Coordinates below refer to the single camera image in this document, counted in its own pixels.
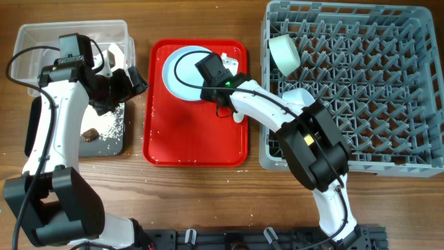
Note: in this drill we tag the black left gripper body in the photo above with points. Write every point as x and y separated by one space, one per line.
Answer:
114 89

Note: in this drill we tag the grey dishwasher rack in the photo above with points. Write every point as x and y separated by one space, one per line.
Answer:
376 68

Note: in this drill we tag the white napkin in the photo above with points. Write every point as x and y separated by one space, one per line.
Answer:
113 56

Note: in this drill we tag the light blue bowl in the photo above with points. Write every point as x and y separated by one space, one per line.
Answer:
299 96

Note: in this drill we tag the clear plastic storage bin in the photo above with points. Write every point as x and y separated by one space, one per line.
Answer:
29 65

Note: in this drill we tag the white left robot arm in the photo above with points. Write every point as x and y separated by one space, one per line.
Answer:
52 202

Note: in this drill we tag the white cooked rice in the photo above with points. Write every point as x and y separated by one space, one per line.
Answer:
111 128

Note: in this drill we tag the black food waste tray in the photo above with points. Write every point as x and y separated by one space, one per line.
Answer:
33 125

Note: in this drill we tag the white plastic spoon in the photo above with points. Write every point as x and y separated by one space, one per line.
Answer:
238 117

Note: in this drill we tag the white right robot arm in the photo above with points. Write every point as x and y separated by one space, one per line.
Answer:
315 150

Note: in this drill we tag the green bowl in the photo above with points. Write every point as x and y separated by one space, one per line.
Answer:
285 54

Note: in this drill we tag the light blue plate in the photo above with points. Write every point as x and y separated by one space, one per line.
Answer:
182 62

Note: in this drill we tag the brown food scrap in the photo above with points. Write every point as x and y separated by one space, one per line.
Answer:
90 135

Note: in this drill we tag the red serving tray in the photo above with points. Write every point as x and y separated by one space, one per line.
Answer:
191 133

